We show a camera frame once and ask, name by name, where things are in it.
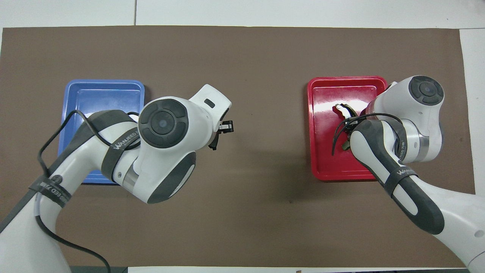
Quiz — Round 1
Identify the blue plastic tray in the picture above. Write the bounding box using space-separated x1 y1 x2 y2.
58 79 146 185

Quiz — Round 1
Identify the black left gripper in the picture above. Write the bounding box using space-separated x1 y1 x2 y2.
208 120 234 151

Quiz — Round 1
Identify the red plastic tray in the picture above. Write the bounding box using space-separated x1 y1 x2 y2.
307 76 389 182

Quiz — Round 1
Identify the curved brake shoe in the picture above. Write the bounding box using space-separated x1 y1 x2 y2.
333 103 358 151

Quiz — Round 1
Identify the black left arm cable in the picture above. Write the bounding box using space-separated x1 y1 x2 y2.
36 110 141 273

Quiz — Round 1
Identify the brown table mat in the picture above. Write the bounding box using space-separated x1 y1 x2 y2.
0 26 476 268

